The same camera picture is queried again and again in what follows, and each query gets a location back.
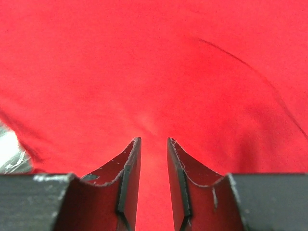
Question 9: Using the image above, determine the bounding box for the red t shirt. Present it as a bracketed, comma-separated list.
[0, 0, 308, 231]

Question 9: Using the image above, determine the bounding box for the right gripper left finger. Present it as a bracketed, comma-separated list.
[0, 137, 141, 231]

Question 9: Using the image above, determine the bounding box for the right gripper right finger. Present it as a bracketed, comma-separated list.
[167, 138, 308, 231]

